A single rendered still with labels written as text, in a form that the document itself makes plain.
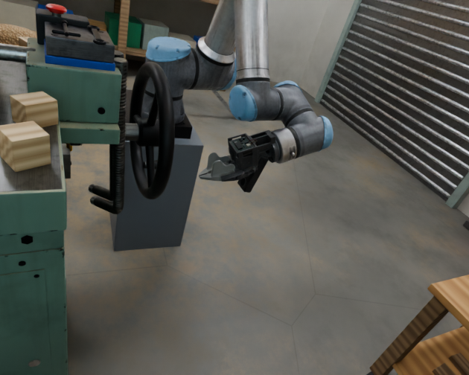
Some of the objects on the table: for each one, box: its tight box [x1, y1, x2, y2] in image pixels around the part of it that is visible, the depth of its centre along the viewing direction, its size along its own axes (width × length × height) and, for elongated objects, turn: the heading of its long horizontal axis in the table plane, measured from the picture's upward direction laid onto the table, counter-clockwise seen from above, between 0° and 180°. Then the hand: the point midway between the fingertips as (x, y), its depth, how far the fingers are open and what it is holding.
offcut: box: [10, 92, 58, 128], centre depth 47 cm, size 4×4×4 cm
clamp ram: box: [0, 12, 36, 90], centre depth 53 cm, size 9×8×9 cm
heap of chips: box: [0, 23, 37, 46], centre depth 71 cm, size 8×12×3 cm
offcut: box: [0, 121, 51, 172], centre depth 39 cm, size 4×4×4 cm
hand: (204, 177), depth 87 cm, fingers closed
